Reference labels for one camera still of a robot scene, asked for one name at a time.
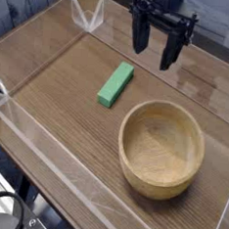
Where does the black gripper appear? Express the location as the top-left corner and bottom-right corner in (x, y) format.
(132, 0), (199, 70)

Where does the green rectangular block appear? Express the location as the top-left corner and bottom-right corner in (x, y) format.
(97, 62), (134, 108)

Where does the brown wooden bowl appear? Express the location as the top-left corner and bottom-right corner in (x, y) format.
(117, 100), (206, 201)

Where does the clear acrylic front barrier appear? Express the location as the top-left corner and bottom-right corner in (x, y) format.
(0, 79), (151, 229)

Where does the black table leg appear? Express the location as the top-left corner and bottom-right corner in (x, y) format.
(19, 176), (30, 201)

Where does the clear acrylic corner bracket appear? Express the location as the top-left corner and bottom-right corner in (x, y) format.
(70, 0), (105, 33)

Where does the metal bracket with screw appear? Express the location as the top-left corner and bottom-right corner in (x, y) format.
(12, 195), (47, 229)

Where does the black cable loop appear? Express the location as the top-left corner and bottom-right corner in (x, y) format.
(0, 190), (27, 229)

